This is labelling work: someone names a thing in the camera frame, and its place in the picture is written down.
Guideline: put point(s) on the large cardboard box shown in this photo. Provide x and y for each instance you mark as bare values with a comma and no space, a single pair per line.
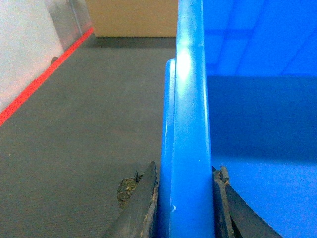
133,18

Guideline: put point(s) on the large blue plastic crate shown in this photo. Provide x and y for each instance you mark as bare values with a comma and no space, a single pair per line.
241,92

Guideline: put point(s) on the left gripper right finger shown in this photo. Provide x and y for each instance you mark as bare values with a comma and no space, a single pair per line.
234,218

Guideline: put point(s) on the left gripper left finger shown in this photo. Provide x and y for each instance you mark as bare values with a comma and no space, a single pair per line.
137,197

